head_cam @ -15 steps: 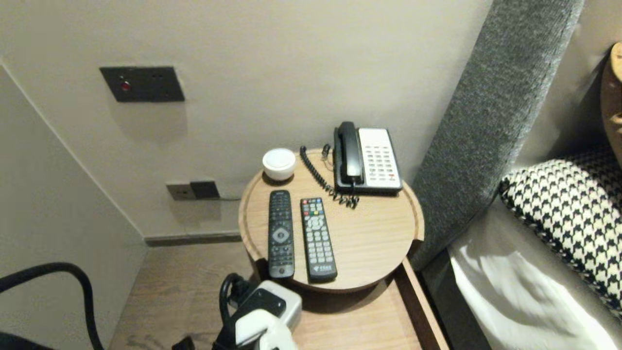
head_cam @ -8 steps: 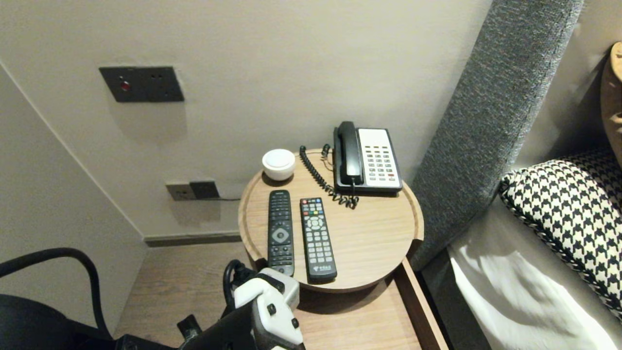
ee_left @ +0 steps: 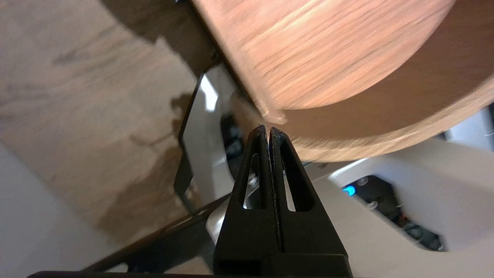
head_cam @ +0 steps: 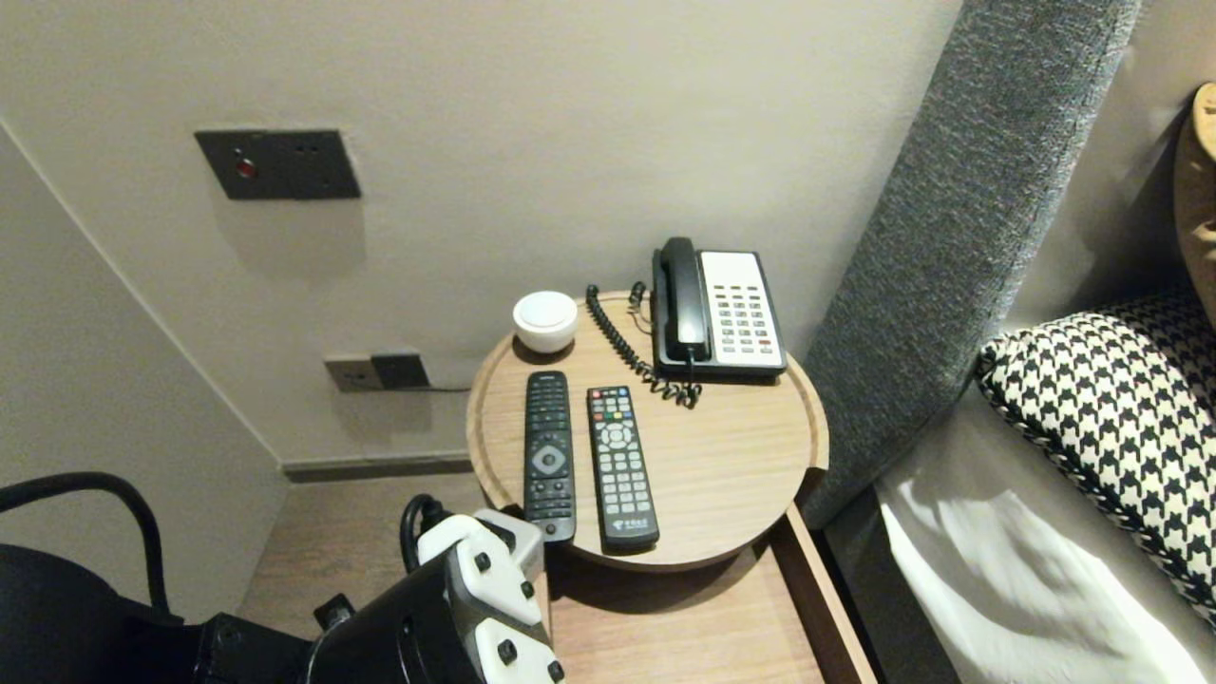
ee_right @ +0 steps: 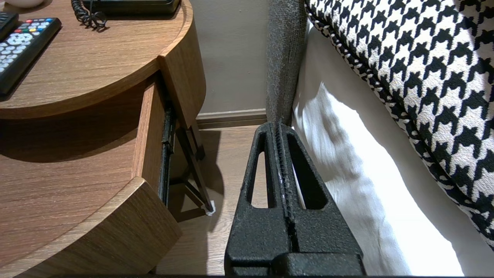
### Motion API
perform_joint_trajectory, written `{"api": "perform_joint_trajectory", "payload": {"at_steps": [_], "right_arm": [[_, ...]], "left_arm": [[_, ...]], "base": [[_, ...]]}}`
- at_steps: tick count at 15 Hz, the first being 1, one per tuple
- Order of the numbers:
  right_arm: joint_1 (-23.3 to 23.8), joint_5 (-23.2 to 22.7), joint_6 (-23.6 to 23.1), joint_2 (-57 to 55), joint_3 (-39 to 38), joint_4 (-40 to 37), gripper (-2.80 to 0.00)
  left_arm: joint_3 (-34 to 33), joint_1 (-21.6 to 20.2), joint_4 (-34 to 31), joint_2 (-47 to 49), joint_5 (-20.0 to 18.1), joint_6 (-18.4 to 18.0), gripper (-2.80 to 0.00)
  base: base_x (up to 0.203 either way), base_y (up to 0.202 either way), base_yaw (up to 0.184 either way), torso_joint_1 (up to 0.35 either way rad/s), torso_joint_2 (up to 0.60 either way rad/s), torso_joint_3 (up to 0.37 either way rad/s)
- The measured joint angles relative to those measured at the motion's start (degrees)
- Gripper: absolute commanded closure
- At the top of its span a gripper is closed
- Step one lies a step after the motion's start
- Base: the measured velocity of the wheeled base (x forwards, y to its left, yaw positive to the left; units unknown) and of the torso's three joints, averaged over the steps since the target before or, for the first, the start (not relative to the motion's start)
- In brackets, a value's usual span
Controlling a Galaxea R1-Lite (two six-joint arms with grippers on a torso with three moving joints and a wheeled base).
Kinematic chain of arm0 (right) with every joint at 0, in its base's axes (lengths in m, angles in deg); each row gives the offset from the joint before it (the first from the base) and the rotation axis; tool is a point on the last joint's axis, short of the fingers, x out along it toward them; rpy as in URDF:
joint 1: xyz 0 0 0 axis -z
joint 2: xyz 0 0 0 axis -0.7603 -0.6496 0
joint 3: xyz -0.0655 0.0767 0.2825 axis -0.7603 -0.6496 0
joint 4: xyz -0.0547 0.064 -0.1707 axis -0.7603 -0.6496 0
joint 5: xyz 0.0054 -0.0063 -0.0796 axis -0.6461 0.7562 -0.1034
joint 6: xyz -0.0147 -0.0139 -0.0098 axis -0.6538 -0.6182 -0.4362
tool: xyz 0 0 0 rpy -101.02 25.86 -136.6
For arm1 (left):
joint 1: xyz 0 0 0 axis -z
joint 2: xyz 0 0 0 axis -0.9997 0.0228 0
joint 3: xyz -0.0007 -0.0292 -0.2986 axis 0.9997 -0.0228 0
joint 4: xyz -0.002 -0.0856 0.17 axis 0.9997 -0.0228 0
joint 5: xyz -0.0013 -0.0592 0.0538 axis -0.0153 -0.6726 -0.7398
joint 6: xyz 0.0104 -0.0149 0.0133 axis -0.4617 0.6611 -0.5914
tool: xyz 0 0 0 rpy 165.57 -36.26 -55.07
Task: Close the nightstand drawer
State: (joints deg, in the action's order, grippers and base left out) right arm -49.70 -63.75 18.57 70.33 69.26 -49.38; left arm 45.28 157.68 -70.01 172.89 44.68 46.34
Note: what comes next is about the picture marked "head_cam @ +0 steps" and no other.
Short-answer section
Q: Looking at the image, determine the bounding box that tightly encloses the brown cushion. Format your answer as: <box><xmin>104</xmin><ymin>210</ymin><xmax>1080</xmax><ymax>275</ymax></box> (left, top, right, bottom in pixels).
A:
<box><xmin>1176</xmin><ymin>81</ymin><xmax>1216</xmax><ymax>324</ymax></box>

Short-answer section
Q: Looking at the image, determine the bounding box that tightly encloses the beige wall socket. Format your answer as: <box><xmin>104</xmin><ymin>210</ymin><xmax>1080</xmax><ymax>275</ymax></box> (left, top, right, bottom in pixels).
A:
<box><xmin>324</xmin><ymin>356</ymin><xmax>385</xmax><ymax>393</ymax></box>

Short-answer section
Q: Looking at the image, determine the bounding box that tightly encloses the houndstooth black white pillow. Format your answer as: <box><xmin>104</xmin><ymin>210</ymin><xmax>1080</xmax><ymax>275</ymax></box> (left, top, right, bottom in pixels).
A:
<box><xmin>977</xmin><ymin>285</ymin><xmax>1216</xmax><ymax>633</ymax></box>

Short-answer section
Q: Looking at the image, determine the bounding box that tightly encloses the black telephone handset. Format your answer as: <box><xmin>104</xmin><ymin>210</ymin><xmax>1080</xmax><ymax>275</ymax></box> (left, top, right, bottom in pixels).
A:
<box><xmin>658</xmin><ymin>237</ymin><xmax>713</xmax><ymax>364</ymax></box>

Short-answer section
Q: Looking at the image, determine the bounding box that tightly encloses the grey skirting board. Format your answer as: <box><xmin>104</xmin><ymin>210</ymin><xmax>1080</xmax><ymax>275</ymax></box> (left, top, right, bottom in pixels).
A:
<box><xmin>281</xmin><ymin>452</ymin><xmax>473</xmax><ymax>484</ymax></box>

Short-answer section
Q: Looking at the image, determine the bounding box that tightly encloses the beige headboard panel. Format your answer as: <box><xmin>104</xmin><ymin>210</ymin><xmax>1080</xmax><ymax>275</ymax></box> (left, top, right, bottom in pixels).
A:
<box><xmin>1007</xmin><ymin>0</ymin><xmax>1216</xmax><ymax>333</ymax></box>

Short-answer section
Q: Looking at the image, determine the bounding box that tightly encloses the white round bowl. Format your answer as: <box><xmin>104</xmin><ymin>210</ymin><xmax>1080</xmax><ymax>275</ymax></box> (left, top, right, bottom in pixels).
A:
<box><xmin>512</xmin><ymin>291</ymin><xmax>580</xmax><ymax>354</ymax></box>

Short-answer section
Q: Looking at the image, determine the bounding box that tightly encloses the black wall switch panel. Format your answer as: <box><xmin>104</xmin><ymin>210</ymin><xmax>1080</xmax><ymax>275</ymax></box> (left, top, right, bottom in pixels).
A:
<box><xmin>195</xmin><ymin>129</ymin><xmax>363</xmax><ymax>200</ymax></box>

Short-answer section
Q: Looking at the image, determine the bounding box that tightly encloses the black coiled phone cord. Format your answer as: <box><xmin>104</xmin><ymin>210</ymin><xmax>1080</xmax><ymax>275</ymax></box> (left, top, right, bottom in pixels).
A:
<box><xmin>585</xmin><ymin>281</ymin><xmax>704</xmax><ymax>409</ymax></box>

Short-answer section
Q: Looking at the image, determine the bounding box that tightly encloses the black Philips remote control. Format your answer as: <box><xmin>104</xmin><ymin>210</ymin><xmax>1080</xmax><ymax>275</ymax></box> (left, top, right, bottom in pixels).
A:
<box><xmin>523</xmin><ymin>370</ymin><xmax>578</xmax><ymax>545</ymax></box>

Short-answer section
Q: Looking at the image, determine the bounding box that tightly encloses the black remote with grey buttons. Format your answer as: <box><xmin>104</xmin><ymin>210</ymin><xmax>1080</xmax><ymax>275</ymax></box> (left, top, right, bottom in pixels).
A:
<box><xmin>586</xmin><ymin>385</ymin><xmax>660</xmax><ymax>556</ymax></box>

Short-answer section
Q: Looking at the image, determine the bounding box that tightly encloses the white bed sheet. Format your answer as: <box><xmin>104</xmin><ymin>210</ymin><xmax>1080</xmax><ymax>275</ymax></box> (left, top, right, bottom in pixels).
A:
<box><xmin>874</xmin><ymin>380</ymin><xmax>1216</xmax><ymax>684</ymax></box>

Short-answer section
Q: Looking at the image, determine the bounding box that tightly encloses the black and white desk telephone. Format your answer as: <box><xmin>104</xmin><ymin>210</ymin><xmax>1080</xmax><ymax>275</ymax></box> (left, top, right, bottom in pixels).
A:
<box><xmin>652</xmin><ymin>249</ymin><xmax>789</xmax><ymax>385</ymax></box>

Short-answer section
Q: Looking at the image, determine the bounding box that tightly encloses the dark grey wall socket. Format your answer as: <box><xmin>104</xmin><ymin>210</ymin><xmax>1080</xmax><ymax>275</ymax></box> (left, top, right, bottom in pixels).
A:
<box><xmin>370</xmin><ymin>353</ymin><xmax>430</xmax><ymax>390</ymax></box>

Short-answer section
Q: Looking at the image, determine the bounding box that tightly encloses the round wooden bedside table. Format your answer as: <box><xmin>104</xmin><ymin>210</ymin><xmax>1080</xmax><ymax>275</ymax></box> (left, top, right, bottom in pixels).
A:
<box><xmin>465</xmin><ymin>290</ymin><xmax>830</xmax><ymax>574</ymax></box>

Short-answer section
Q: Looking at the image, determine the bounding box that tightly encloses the grey fabric headboard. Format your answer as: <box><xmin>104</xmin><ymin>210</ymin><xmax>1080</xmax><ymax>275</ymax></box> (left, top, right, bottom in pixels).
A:
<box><xmin>803</xmin><ymin>0</ymin><xmax>1146</xmax><ymax>528</ymax></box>

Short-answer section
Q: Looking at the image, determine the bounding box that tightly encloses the black sleeved arm cable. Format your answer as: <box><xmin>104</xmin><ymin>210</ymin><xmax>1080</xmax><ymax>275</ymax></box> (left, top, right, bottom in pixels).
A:
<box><xmin>0</xmin><ymin>471</ymin><xmax>449</xmax><ymax>617</ymax></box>

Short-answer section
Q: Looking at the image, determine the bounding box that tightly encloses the grey fabric bed base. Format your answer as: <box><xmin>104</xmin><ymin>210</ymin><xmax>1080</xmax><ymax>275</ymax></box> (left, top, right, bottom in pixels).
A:
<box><xmin>825</xmin><ymin>484</ymin><xmax>960</xmax><ymax>684</ymax></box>

